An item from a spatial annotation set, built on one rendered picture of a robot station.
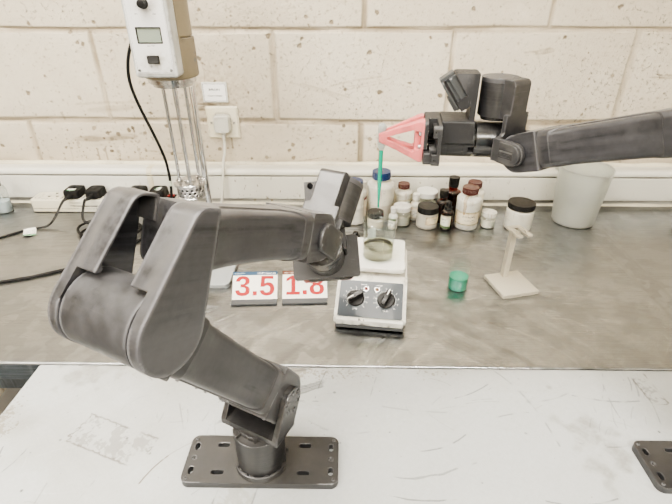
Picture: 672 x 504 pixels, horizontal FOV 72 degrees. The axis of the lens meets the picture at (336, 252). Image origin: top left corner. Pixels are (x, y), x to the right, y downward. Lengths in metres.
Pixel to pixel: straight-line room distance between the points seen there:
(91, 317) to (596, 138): 0.61
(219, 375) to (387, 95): 0.97
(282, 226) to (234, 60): 0.86
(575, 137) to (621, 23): 0.73
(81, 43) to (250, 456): 1.10
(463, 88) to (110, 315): 0.60
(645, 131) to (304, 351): 0.58
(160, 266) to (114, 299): 0.04
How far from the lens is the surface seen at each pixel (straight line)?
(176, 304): 0.34
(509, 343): 0.89
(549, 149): 0.73
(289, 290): 0.94
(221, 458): 0.68
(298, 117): 1.29
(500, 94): 0.78
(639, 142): 0.68
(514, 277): 1.05
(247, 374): 0.50
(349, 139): 1.30
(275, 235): 0.46
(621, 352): 0.95
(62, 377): 0.89
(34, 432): 0.82
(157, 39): 0.93
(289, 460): 0.67
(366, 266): 0.87
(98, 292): 0.36
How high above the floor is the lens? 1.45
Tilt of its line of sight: 31 degrees down
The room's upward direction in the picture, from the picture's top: straight up
